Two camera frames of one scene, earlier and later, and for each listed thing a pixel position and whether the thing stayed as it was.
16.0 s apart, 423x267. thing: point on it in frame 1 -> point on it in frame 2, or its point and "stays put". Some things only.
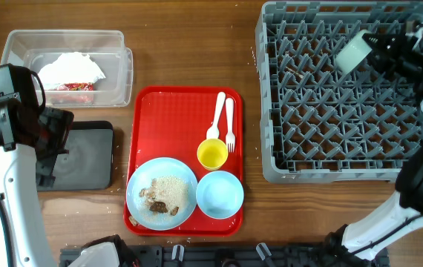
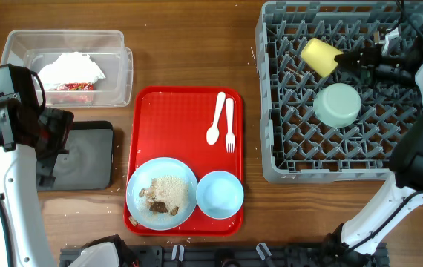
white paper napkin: [70, 67] stays put
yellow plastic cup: [212, 153] -> [319, 56]
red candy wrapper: [77, 93] stays put
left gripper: [61, 121] stays put
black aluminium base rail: [243, 256] stays put
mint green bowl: [352, 54] -> [336, 104]
